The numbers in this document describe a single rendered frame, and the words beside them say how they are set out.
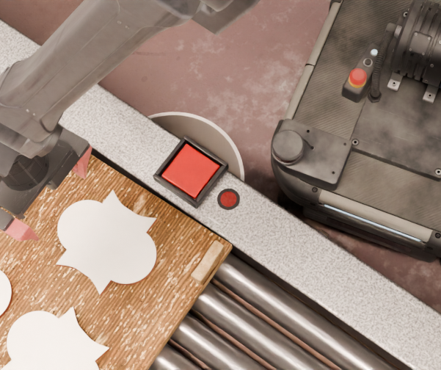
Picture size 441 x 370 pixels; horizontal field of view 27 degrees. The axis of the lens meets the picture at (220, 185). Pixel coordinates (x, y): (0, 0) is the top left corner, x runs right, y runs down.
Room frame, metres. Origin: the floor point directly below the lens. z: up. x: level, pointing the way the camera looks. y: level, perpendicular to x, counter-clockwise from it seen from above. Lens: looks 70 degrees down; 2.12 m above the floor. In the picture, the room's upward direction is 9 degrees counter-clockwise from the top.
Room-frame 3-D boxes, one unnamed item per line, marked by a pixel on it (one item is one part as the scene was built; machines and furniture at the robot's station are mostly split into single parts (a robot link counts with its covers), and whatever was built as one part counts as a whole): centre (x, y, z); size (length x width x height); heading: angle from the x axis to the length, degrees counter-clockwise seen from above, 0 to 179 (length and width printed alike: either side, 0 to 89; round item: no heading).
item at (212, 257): (0.33, 0.03, 0.95); 0.06 x 0.02 x 0.03; 137
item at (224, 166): (0.47, 0.04, 0.92); 0.08 x 0.08 x 0.02; 45
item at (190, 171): (0.47, 0.04, 0.92); 0.06 x 0.06 x 0.01; 45
